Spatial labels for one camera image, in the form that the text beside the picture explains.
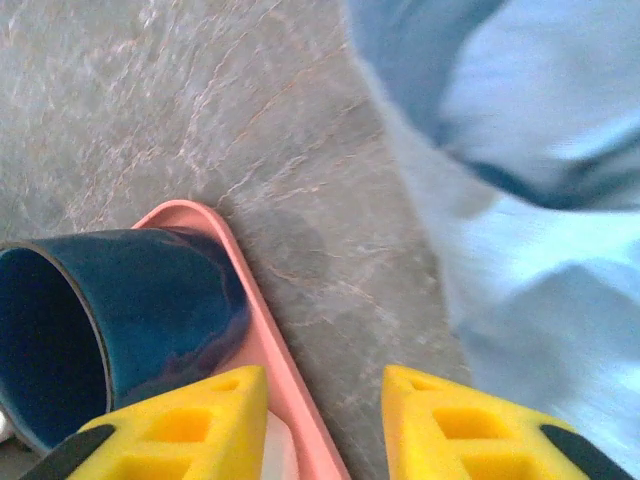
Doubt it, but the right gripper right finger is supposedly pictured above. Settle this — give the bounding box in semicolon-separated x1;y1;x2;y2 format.
381;363;637;480

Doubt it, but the dark blue mug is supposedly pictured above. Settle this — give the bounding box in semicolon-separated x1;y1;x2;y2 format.
0;227;254;456

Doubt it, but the pink plastic tray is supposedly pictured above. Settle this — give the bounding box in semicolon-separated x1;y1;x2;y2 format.
132;198;351;480

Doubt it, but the white faceted mug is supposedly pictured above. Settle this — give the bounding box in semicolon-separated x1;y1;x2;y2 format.
267;412;301;480

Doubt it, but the light blue shirt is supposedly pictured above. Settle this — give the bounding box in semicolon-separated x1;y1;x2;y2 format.
344;0;640;480

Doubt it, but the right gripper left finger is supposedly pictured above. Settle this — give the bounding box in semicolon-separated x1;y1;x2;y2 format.
31;364;270;480

